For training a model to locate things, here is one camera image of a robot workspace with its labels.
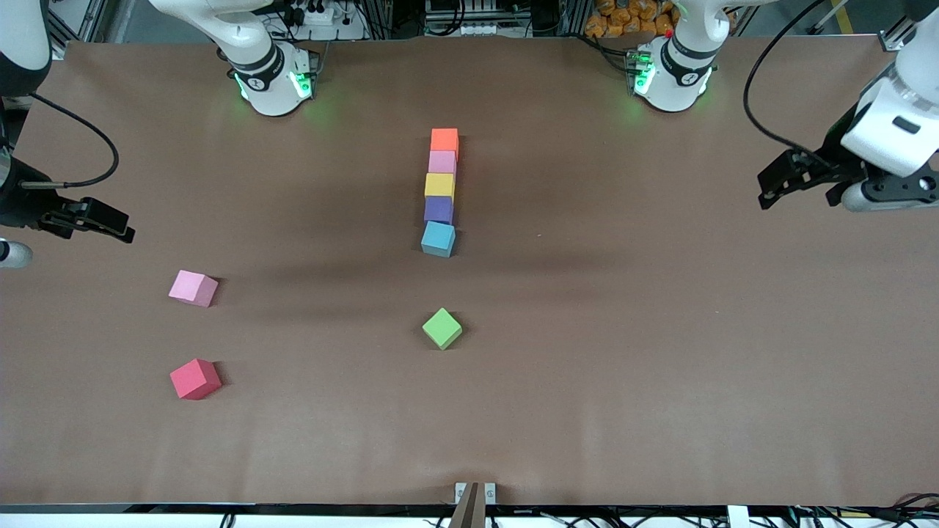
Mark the blue foam cube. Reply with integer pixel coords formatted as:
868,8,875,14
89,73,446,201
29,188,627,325
420,221,457,259

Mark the red foam cube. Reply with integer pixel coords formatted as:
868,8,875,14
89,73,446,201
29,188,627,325
169,358,223,401

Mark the pile of orange objects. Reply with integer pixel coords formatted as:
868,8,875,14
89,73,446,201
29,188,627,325
585,0,679,39

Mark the brown table cover mat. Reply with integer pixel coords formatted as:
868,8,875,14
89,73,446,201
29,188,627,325
0,33,939,508

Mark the green foam cube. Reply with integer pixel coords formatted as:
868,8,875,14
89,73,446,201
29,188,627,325
422,307,464,351

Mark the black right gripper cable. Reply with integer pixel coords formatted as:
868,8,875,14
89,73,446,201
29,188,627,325
22,92,120,190

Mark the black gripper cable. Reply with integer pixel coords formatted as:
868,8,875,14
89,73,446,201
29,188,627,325
22,92,120,190
743,0,833,158

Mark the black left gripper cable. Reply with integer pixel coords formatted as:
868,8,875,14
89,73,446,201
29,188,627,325
743,0,833,158

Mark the aluminium frame post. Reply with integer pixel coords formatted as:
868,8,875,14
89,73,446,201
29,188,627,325
879,15,918,54

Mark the black cable bundle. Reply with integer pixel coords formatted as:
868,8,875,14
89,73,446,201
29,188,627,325
789,493,939,528

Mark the silver table edge bracket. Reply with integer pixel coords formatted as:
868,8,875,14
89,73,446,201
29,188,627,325
454,482,497,506

